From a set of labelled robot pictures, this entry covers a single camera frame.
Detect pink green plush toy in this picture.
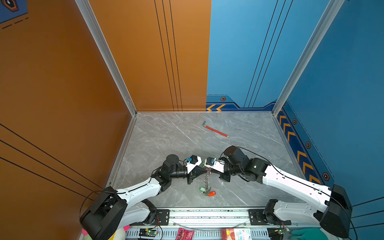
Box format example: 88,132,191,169
82,229,89,237

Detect red handled hex key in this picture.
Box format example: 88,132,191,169
203,121,230,138

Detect red white box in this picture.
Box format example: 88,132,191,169
221,228,252,240

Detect pink snack packet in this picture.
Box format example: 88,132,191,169
176,228,195,240

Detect aluminium corner post left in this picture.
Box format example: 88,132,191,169
75,0,137,117

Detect metal keyring with chain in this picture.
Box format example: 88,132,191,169
204,167,211,196

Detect green cloth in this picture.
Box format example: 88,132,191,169
290,228,328,240

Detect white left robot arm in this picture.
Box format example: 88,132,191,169
79,154,207,240

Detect aluminium corner post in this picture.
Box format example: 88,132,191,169
75,0,137,117
272,0,345,117

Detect red key tag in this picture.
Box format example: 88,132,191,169
208,191,217,197

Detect green circuit board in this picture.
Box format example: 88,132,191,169
138,229,159,240

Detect aluminium front rail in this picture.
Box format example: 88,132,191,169
119,203,322,229

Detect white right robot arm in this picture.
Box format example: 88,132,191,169
203,146,353,239

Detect aluminium corner post right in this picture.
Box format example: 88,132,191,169
272,0,345,117

